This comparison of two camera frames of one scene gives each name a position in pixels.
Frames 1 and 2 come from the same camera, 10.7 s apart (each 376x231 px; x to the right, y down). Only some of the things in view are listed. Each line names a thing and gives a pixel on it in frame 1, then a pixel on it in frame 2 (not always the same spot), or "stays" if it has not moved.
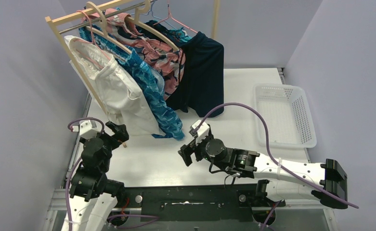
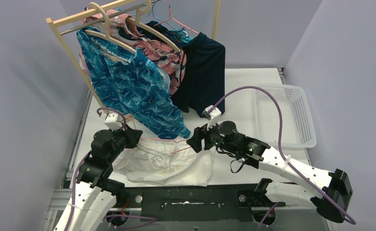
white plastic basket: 285,111 stays
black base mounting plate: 198,202 stays
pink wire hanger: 93,42 to 161,139
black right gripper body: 199,148 to 212,137
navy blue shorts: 201,86 stays
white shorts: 122,101 to 173,161
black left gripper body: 116,133 to 134,136
